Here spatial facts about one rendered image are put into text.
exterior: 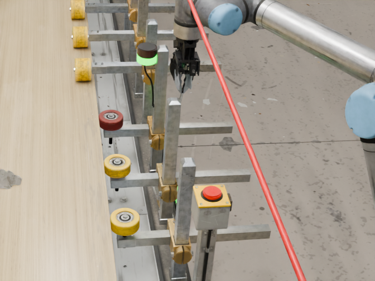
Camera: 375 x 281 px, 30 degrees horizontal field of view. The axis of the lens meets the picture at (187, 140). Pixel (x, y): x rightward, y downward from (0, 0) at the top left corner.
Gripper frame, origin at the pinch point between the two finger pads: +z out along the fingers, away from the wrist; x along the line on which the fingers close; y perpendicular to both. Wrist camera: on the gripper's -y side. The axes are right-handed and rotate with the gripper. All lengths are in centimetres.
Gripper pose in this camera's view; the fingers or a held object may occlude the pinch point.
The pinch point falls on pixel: (182, 88)
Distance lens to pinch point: 226.4
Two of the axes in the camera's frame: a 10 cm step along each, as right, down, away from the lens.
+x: 9.8, -0.4, 1.8
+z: -0.7, 8.2, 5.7
